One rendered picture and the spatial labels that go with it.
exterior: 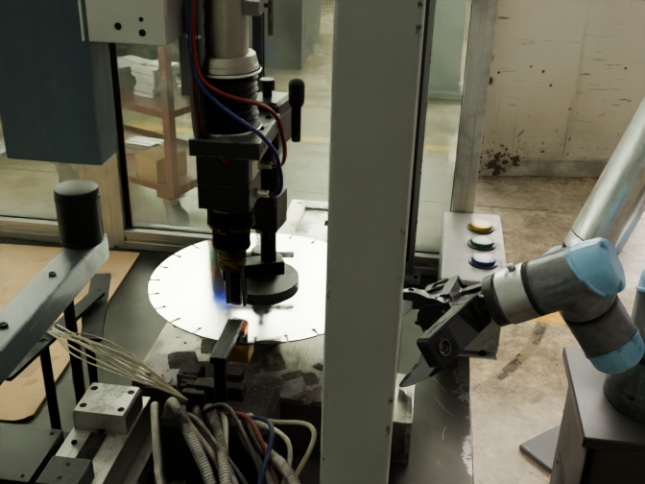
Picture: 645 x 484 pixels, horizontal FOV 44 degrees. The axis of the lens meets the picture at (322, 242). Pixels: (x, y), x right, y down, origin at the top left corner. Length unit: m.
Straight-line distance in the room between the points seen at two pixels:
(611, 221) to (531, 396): 1.53
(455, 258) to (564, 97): 2.95
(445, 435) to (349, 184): 0.88
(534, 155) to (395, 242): 3.96
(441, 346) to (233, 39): 0.45
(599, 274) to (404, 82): 0.69
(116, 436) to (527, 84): 3.43
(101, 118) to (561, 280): 0.58
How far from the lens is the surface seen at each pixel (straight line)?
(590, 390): 1.39
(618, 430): 1.32
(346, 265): 0.41
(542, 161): 4.37
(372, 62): 0.37
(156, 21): 0.82
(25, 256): 1.77
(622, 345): 1.11
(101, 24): 0.84
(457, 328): 1.05
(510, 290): 1.06
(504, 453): 2.40
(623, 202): 1.16
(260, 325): 1.08
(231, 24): 0.87
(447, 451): 1.21
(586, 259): 1.03
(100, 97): 0.88
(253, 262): 1.08
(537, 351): 2.86
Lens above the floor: 1.53
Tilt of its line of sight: 26 degrees down
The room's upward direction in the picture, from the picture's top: 2 degrees clockwise
